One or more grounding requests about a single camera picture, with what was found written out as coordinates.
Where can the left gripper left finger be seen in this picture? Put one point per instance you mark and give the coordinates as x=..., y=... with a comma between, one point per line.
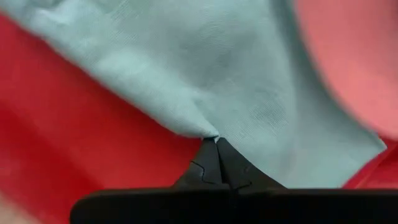
x=205, y=168

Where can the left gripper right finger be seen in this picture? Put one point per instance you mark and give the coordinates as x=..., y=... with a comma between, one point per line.
x=245, y=174

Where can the teal cloth napkin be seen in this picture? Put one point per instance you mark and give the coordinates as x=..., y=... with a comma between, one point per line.
x=202, y=62

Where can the pink plate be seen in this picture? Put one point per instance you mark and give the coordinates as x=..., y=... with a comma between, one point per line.
x=357, y=62

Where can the red plastic tray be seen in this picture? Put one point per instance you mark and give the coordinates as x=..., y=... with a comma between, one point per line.
x=77, y=140

